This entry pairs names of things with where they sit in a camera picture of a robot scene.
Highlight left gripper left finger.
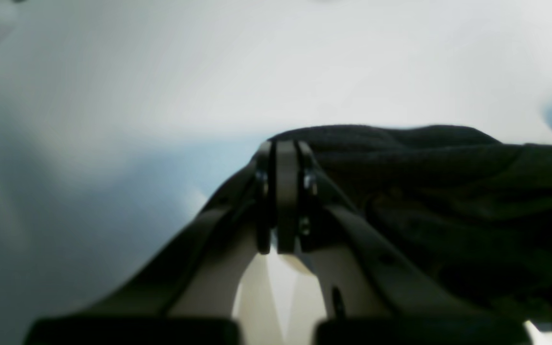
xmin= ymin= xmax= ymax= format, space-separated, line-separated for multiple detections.
xmin=24 ymin=141 xmax=276 ymax=345

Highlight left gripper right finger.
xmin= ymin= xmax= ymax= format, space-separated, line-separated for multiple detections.
xmin=276 ymin=140 xmax=532 ymax=345

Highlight black t-shirt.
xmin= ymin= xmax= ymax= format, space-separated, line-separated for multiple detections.
xmin=269 ymin=125 xmax=552 ymax=326

